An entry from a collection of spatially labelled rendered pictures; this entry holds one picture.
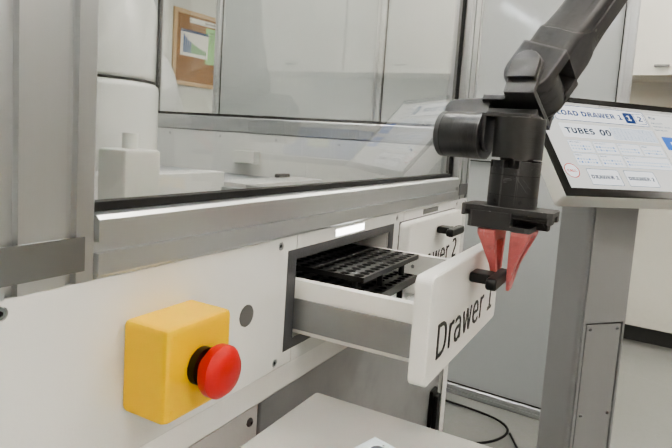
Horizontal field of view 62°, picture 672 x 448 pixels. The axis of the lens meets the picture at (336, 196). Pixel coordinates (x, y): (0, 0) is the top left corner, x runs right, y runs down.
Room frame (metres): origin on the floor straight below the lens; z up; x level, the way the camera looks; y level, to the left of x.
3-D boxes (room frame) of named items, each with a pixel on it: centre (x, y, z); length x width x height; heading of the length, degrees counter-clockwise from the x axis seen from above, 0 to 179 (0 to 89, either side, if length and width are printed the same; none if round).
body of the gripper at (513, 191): (0.66, -0.21, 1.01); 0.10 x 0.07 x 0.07; 62
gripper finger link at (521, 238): (0.66, -0.20, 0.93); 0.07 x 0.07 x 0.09; 62
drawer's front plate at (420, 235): (1.00, -0.18, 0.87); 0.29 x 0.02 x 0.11; 152
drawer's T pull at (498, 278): (0.64, -0.18, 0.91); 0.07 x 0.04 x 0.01; 152
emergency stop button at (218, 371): (0.41, 0.08, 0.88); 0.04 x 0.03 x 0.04; 152
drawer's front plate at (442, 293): (0.65, -0.16, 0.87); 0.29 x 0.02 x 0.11; 152
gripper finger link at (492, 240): (0.66, -0.21, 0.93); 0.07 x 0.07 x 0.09; 62
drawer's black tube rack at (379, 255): (0.75, 0.02, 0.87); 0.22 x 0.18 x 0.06; 62
